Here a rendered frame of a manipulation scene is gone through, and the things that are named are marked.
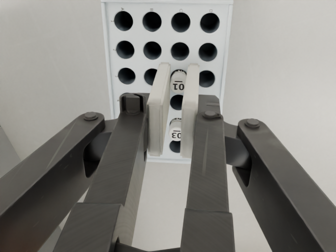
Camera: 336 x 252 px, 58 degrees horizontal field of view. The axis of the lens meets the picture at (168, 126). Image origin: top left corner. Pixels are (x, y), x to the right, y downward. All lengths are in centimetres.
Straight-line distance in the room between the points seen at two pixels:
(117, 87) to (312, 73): 15
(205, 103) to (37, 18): 16
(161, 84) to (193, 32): 6
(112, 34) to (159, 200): 18
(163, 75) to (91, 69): 10
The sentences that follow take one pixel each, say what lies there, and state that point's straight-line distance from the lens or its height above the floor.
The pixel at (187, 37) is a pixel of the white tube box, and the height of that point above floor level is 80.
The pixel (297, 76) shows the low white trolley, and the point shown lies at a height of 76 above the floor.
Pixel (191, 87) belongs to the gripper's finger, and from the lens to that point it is 16.
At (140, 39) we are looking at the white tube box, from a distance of 21.
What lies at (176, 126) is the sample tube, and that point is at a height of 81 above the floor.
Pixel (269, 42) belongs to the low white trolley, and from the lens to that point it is 25.
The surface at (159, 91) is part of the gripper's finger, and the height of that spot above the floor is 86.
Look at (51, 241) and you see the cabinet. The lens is 55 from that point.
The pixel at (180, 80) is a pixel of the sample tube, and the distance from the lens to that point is 20.
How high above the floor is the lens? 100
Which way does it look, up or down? 62 degrees down
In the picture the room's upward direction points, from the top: 170 degrees counter-clockwise
